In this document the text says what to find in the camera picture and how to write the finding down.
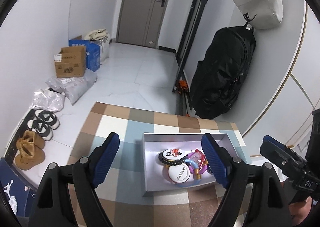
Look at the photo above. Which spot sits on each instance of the tan suede boots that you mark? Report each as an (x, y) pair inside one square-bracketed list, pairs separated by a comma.
[(30, 151)]

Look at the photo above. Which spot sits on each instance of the person's right hand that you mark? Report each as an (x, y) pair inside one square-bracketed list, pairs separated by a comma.
[(305, 213)]

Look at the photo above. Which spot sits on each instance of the red cartoon hair clip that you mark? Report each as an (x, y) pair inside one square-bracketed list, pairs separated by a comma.
[(198, 157)]

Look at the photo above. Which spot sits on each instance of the white plastic parcel bag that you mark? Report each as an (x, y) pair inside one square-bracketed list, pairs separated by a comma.
[(47, 100)]

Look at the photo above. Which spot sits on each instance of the black white sneakers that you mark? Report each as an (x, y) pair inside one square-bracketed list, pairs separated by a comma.
[(43, 123)]

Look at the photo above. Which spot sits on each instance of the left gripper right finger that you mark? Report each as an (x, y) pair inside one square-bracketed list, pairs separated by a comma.
[(218, 158)]

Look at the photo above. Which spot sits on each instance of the grey plastic parcel bag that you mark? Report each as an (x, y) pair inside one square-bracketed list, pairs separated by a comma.
[(74, 87)]

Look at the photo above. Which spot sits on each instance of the blue jordan shoe box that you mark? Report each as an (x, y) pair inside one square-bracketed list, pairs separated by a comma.
[(18, 191)]

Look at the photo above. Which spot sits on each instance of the brown cardboard box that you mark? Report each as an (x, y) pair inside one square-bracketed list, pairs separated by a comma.
[(70, 62)]

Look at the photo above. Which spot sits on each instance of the black coil tie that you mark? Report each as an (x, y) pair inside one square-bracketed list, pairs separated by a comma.
[(172, 157)]

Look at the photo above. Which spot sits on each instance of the white bag with beige cloth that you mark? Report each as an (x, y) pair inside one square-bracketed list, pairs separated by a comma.
[(102, 38)]

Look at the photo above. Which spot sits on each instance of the red white round badge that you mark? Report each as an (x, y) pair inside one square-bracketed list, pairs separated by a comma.
[(179, 174)]

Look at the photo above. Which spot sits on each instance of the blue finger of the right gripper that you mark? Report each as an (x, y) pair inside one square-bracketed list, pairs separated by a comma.
[(270, 139)]

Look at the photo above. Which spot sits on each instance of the large black bag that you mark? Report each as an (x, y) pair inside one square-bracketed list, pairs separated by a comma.
[(220, 75)]

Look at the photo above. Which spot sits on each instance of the blue cardboard box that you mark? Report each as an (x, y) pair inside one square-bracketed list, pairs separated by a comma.
[(92, 52)]

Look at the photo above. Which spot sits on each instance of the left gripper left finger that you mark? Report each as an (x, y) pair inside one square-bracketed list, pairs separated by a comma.
[(102, 158)]

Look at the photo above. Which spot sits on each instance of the grey door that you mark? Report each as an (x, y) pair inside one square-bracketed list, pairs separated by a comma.
[(140, 22)]

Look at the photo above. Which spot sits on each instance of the grey cardboard box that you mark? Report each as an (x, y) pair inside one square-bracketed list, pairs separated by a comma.
[(156, 179)]

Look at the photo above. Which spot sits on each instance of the black metal stand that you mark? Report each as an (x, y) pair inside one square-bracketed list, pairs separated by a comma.
[(188, 36)]

